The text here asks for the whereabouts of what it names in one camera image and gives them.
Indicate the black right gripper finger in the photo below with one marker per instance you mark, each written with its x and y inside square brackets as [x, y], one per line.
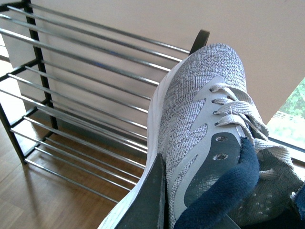
[148, 209]

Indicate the grey knit sneaker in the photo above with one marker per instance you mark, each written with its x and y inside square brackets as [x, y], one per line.
[222, 172]

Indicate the black metal shoe rack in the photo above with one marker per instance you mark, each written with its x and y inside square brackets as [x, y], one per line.
[76, 106]

